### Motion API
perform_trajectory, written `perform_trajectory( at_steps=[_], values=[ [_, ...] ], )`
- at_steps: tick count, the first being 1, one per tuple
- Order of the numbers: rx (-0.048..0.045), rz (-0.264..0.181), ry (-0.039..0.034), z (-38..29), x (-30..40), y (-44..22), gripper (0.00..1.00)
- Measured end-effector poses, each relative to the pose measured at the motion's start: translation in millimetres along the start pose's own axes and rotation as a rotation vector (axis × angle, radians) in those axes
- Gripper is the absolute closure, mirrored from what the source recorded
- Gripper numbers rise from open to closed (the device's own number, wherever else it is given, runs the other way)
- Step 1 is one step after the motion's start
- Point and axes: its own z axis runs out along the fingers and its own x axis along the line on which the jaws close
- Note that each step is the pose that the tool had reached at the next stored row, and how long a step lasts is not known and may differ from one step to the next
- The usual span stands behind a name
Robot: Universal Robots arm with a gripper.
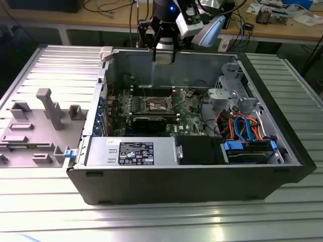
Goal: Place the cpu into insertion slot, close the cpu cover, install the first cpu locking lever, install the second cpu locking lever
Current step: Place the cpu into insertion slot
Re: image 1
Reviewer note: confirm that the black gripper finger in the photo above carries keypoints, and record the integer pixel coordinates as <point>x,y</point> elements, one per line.
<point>146,35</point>
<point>178,37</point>

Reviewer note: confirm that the silver CPU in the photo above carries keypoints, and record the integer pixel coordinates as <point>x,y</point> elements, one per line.
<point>164,61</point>

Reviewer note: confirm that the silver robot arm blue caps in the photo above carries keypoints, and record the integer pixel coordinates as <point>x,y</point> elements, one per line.
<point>210,30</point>

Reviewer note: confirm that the CPU socket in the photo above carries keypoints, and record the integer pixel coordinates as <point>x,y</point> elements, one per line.
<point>155,104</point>

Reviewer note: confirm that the blue expansion slot clips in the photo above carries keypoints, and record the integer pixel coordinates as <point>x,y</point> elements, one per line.
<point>99,114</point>

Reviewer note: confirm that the wooden workbench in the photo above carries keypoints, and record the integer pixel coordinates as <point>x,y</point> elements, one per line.
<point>101,17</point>

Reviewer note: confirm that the black tower device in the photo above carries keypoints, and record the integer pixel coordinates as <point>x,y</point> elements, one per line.
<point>229,21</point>

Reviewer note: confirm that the silver drive cage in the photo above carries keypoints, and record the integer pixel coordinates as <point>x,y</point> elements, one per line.
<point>232,75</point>

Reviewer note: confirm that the small black adapter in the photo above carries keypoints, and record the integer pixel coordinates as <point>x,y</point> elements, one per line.
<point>249,26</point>

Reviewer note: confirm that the black RAM stick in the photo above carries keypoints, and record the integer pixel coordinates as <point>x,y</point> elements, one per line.
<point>151,114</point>

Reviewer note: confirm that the green motherboard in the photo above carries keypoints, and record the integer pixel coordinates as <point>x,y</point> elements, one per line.
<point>186,118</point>

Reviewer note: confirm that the copper heat sink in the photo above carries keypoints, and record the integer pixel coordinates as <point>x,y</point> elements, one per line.
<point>263,15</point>

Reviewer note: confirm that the black graphics card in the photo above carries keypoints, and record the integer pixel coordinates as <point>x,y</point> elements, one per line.
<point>149,124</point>

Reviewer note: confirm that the black box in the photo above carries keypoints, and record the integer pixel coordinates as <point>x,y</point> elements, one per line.
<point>43,5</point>

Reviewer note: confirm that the hard disk in blue carrier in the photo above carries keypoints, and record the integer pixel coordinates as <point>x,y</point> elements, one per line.
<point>234,146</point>

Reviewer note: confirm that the silver power supply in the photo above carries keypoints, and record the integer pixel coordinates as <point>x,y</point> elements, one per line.
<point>101,151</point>

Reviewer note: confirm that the white paper sheet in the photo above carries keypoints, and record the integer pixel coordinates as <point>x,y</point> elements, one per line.
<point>306,20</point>

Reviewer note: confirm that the blue case latch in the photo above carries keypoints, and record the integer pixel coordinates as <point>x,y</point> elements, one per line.
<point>70,153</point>

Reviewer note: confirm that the black PC case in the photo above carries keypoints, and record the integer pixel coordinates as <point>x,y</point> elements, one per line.
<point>176,184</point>

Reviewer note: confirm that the grey parts rack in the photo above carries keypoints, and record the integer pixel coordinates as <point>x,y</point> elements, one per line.
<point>38,141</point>

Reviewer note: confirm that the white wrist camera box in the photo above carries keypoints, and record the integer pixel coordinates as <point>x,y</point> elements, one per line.
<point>188,27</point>

